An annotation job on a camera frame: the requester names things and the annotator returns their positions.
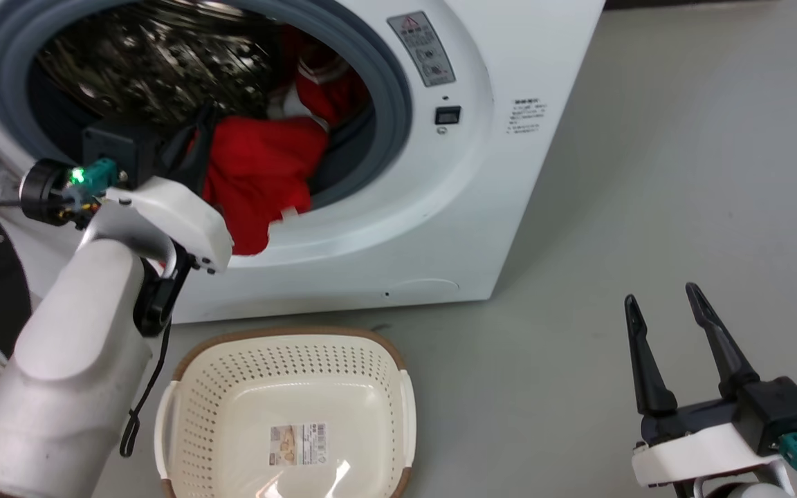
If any red white-striped garment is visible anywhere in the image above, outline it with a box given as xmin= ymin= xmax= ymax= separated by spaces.
xmin=280 ymin=26 xmax=372 ymax=132

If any cream perforated laundry basket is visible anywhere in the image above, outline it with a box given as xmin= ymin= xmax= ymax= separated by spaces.
xmin=154 ymin=326 xmax=417 ymax=498

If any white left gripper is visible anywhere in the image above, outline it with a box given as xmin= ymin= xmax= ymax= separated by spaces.
xmin=103 ymin=104 xmax=235 ymax=273

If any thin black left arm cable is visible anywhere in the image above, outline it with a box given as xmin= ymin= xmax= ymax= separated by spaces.
xmin=119 ymin=322 xmax=172 ymax=459

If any white front-load washing machine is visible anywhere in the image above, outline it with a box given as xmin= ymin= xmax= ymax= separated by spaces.
xmin=0 ymin=0 xmax=607 ymax=324

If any grey warning label sticker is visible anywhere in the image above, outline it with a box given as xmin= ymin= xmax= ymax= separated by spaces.
xmin=387 ymin=11 xmax=457 ymax=88

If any product sticker with barcode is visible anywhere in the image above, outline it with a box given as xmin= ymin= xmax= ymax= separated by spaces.
xmin=268 ymin=423 xmax=329 ymax=467

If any small printed text label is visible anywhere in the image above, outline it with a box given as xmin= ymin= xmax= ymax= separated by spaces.
xmin=506 ymin=98 xmax=547 ymax=136

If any teal left cable plug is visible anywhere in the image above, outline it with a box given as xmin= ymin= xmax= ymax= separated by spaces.
xmin=69 ymin=157 xmax=120 ymax=199

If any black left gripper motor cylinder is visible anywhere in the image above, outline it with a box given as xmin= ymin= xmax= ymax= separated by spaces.
xmin=19 ymin=158 xmax=78 ymax=228

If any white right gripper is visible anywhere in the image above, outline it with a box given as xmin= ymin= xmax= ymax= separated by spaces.
xmin=624 ymin=282 xmax=787 ymax=489

